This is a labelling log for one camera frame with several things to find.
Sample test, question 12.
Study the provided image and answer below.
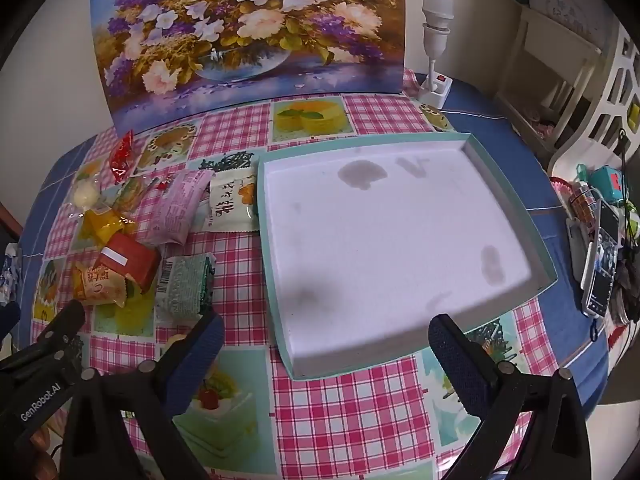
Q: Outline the white packet orange print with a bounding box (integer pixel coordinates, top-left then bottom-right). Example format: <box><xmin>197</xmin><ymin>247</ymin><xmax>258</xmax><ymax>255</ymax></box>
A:
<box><xmin>202</xmin><ymin>172</ymin><xmax>261</xmax><ymax>233</ymax></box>

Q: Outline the orange yellow snack packet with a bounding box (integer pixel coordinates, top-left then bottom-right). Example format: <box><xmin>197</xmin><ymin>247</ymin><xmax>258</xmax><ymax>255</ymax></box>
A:
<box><xmin>71</xmin><ymin>260</ymin><xmax>131</xmax><ymax>308</ymax></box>

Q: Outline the white decorated plate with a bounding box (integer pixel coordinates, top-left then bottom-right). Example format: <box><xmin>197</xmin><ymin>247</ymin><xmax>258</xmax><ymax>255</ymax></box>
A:
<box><xmin>530</xmin><ymin>0</ymin><xmax>616</xmax><ymax>46</ymax></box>

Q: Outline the red orange snack packet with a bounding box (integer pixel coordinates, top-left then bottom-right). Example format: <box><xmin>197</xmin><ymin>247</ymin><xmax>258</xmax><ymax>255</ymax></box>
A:
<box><xmin>95</xmin><ymin>232</ymin><xmax>162</xmax><ymax>295</ymax></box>

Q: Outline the white bulb lamp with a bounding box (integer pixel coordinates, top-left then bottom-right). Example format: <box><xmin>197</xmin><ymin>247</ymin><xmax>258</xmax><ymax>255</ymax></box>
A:
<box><xmin>420</xmin><ymin>0</ymin><xmax>456</xmax><ymax>88</ymax></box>

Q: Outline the flower painting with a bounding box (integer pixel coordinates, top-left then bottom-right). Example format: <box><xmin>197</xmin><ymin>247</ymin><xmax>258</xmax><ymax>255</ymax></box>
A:
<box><xmin>89</xmin><ymin>0</ymin><xmax>405</xmax><ymax>136</ymax></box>

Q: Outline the person's left hand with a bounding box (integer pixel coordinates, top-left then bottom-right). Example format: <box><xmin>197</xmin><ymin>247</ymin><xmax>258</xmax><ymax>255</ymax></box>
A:
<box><xmin>29</xmin><ymin>425</ymin><xmax>60</xmax><ymax>480</ymax></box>

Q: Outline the teal toy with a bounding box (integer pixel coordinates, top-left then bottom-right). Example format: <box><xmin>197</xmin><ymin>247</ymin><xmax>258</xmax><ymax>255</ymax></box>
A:
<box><xmin>590</xmin><ymin>165</ymin><xmax>626</xmax><ymax>206</ymax></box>

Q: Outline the blue white packet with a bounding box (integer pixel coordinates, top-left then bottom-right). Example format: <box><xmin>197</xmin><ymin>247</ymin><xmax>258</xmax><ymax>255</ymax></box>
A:
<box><xmin>0</xmin><ymin>242</ymin><xmax>23</xmax><ymax>306</ymax></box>

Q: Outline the teal cardboard tray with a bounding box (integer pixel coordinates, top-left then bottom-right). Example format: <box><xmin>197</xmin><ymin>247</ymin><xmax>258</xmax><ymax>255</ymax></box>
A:
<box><xmin>256</xmin><ymin>132</ymin><xmax>558</xmax><ymax>381</ymax></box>

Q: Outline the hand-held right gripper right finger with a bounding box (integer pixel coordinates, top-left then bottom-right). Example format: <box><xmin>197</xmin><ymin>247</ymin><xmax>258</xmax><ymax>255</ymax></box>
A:
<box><xmin>427</xmin><ymin>314</ymin><xmax>593</xmax><ymax>480</ymax></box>

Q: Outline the white wooden chair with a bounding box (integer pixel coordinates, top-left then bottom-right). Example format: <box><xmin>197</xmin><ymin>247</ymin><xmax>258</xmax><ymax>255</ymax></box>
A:
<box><xmin>495</xmin><ymin>7</ymin><xmax>603</xmax><ymax>153</ymax></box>

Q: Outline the checked tablecloth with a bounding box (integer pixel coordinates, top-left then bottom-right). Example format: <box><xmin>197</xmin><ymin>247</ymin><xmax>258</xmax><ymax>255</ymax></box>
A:
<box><xmin>22</xmin><ymin>67</ymin><xmax>613</xmax><ymax>480</ymax></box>

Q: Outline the white power strip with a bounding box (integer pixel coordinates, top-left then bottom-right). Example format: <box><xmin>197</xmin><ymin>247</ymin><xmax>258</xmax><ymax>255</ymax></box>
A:
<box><xmin>416</xmin><ymin>72</ymin><xmax>453</xmax><ymax>110</ymax></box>

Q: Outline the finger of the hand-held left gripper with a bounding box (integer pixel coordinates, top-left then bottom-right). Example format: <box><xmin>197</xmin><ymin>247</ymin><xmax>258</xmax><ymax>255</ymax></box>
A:
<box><xmin>0</xmin><ymin>302</ymin><xmax>22</xmax><ymax>342</ymax></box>
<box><xmin>29</xmin><ymin>300</ymin><xmax>87</xmax><ymax>358</ymax></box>

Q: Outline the white lattice shelf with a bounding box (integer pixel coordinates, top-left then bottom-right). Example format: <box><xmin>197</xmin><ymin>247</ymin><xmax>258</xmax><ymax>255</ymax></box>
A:
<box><xmin>547</xmin><ymin>20</ymin><xmax>640</xmax><ymax>176</ymax></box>

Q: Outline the smartphone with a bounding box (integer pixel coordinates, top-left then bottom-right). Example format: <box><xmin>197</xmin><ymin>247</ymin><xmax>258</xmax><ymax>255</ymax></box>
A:
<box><xmin>582</xmin><ymin>200</ymin><xmax>626</xmax><ymax>318</ymax></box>

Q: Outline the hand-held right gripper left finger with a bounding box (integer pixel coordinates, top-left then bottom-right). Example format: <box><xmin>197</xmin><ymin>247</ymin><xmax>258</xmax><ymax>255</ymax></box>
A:
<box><xmin>60</xmin><ymin>311</ymin><xmax>226</xmax><ymax>480</ymax></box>

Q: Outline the round cake green packet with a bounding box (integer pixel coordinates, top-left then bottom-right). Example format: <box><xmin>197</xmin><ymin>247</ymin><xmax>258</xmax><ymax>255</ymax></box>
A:
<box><xmin>112</xmin><ymin>175</ymin><xmax>168</xmax><ymax>211</ymax></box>

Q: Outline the white round snack clear wrapper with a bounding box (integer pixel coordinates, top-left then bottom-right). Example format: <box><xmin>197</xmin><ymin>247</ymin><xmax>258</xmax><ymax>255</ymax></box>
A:
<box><xmin>70</xmin><ymin>172</ymin><xmax>107</xmax><ymax>211</ymax></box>

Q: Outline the brown wooden rail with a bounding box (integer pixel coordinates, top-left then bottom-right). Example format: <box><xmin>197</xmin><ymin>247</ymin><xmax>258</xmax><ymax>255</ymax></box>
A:
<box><xmin>0</xmin><ymin>202</ymin><xmax>23</xmax><ymax>241</ymax></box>

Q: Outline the green biscuit packet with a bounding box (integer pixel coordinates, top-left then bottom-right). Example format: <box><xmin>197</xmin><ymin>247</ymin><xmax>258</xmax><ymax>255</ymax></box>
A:
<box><xmin>155</xmin><ymin>254</ymin><xmax>217</xmax><ymax>321</ymax></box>

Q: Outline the pink snack packet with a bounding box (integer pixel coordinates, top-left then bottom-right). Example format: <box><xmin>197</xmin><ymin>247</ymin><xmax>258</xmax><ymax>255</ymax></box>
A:
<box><xmin>147</xmin><ymin>169</ymin><xmax>216</xmax><ymax>246</ymax></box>

